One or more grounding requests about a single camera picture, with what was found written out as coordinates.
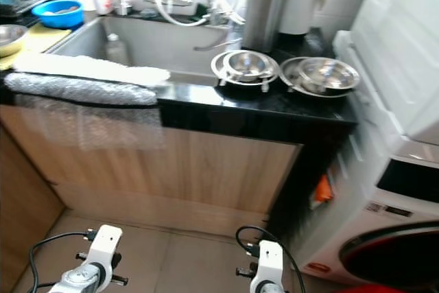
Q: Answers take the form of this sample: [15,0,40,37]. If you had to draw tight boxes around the round steel plate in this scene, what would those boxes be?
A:
[211,51,280,92]
[279,56,361,98]

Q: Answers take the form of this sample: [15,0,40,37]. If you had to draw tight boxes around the large steel bowl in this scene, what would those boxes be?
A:
[0,24,28,58]

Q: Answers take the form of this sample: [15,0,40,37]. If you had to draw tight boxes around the clear bubble wrap sheet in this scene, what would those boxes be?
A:
[3,53,172,151]

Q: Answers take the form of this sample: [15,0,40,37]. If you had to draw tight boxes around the yellow mat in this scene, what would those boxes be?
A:
[0,24,73,71]

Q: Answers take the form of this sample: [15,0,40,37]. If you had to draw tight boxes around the wooden side cabinet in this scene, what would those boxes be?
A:
[0,169,66,293]

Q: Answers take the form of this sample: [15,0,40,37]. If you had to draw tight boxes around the blue plastic bowl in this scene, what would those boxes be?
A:
[31,0,84,30]

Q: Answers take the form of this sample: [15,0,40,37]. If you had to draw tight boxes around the clear plastic bottle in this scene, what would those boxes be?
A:
[105,32,130,66]

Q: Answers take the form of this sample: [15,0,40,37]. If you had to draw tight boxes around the stainless steel sink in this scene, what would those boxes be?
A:
[48,15,224,86]

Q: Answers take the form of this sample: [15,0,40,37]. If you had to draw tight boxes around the wooden cabinet door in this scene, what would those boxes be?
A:
[0,104,301,239]

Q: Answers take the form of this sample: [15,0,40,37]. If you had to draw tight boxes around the steel knife block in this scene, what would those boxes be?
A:
[242,0,294,52]

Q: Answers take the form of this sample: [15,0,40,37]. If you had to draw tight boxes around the white water filter cylinder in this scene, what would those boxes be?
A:
[280,0,323,35]

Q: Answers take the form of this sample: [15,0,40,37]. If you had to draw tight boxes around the small orange object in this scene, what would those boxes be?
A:
[314,175,334,203]

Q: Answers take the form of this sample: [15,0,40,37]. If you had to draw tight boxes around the white washing machine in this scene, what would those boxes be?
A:
[288,142,439,293]

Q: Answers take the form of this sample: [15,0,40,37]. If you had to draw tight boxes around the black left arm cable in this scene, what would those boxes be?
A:
[28,232,91,293]

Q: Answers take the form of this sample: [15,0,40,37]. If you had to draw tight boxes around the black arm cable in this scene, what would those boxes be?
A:
[235,225,307,293]
[28,232,91,293]

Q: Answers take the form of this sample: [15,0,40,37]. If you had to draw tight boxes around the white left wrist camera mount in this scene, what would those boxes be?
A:
[86,224,123,273]

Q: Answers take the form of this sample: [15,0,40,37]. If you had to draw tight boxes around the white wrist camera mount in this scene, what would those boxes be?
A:
[86,224,123,273]
[255,239,285,285]

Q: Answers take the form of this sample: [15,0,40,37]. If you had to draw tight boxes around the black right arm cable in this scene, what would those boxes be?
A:
[235,225,307,293]

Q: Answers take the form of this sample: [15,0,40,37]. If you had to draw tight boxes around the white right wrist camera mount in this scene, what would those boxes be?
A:
[255,239,285,285]

